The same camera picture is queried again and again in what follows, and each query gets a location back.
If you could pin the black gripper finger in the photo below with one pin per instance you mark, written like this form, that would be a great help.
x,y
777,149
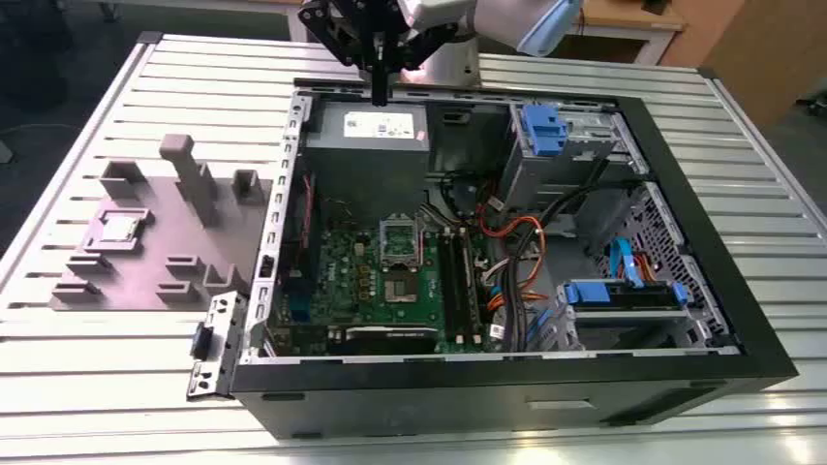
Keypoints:
x,y
385,72
330,34

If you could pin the CPU with silver lid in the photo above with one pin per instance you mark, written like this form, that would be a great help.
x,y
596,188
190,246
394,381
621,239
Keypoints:
x,y
119,230

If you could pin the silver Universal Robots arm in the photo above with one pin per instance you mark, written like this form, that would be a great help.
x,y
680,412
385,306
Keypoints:
x,y
453,63

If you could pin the CPU socket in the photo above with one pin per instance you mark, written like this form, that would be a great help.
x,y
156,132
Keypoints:
x,y
405,289

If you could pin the grey power supply unit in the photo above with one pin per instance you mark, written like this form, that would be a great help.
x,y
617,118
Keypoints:
x,y
362,179

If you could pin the silver drive cage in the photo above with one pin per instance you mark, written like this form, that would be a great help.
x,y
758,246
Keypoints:
x,y
537,179

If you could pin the black RAM slot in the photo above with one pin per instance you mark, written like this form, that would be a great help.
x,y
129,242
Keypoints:
x,y
445,286

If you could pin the green motherboard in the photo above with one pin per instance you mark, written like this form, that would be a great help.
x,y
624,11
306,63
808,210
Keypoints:
x,y
346,290

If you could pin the blue header connector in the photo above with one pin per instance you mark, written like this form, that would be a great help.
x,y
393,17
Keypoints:
x,y
302,310

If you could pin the grey plastic parts rack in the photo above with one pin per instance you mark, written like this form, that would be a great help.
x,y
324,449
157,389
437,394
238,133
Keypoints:
x,y
162,271

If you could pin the black graphics card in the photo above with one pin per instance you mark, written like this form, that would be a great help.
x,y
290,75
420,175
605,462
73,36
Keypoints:
x,y
388,339

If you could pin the hard disk in blue carrier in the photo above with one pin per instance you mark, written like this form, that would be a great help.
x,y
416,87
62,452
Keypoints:
x,y
589,293

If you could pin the brown wooden cabinet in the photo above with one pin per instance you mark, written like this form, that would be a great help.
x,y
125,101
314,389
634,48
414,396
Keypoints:
x,y
762,53

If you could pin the silver disk bay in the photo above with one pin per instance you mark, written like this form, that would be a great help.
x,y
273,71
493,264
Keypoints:
x,y
633,315

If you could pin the black PC case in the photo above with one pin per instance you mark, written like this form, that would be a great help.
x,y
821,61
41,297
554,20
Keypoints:
x,y
453,397

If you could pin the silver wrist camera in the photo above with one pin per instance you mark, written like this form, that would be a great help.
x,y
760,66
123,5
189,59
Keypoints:
x,y
424,14

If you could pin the wooden desk white frame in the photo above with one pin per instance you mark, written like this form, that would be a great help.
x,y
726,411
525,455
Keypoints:
x,y
633,14

